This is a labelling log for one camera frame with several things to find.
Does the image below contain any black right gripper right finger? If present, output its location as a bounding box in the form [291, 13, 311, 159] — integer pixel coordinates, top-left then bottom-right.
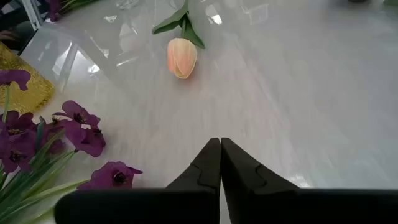
[221, 138, 398, 224]

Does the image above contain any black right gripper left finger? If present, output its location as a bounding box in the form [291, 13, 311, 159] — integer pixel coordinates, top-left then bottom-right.
[54, 138, 222, 224]

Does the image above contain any large purple flower spray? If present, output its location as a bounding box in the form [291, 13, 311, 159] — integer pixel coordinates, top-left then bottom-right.
[0, 68, 144, 224]

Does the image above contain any peach tulip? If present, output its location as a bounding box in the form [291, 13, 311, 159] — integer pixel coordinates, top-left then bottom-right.
[151, 0, 206, 80]

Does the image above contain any yellow embossed glass vase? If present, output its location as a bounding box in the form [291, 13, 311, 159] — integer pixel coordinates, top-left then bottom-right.
[0, 42, 55, 114]

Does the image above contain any small purple flower spray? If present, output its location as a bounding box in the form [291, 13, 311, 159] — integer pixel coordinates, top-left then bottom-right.
[45, 0, 94, 22]

